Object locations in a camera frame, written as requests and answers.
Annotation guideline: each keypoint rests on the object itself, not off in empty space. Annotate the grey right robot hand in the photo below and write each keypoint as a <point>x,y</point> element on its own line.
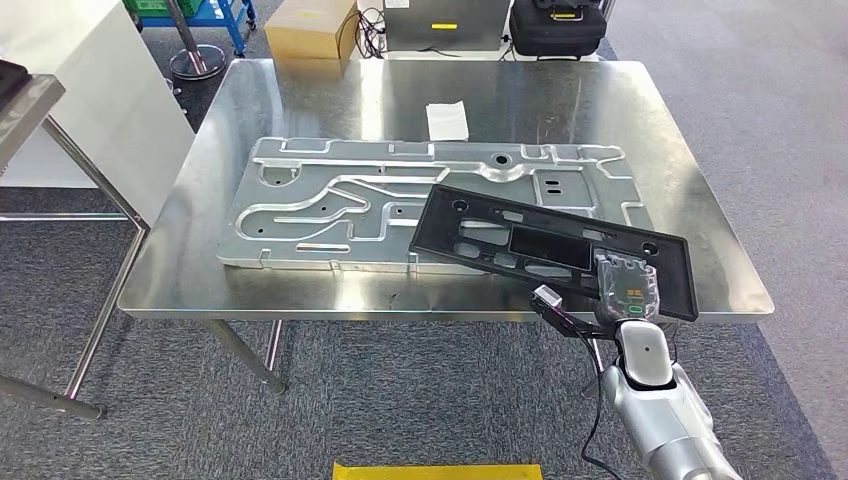
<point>629,291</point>

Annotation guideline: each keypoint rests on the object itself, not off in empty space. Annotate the stainless steel workbench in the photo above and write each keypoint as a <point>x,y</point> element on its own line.
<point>397,93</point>

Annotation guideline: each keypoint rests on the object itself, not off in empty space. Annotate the white folded paper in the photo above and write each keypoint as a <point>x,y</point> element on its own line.
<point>447,120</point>

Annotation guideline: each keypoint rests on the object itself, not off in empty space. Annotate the black carrying case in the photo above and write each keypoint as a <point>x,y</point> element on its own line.
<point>556,30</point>

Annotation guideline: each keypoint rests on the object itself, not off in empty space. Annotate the machined aluminium fixture plate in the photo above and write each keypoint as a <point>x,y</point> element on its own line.
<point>318,245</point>

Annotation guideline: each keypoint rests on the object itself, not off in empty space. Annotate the grey case yellow label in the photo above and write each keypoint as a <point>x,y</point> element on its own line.
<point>450,16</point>

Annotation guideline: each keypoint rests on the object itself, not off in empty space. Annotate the brown cardboard box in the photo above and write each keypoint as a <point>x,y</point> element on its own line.
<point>308,33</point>

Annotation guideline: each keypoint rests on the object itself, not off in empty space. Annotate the chrome stanchion with round base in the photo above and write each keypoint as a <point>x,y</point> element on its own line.
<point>197,63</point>

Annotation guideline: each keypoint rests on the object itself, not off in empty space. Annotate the blue metal cart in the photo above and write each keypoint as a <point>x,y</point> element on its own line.
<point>225,16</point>

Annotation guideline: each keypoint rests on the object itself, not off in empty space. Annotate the green plastic crate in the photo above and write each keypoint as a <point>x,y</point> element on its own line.
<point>152,6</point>

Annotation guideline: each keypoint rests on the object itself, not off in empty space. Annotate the white cabinet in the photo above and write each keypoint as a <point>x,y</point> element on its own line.
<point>99,99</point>

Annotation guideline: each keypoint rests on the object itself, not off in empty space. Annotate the stainless steel side table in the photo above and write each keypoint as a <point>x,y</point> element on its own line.
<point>26,99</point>

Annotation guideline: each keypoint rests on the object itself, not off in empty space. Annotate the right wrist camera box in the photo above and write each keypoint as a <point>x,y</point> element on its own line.
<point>546,296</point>

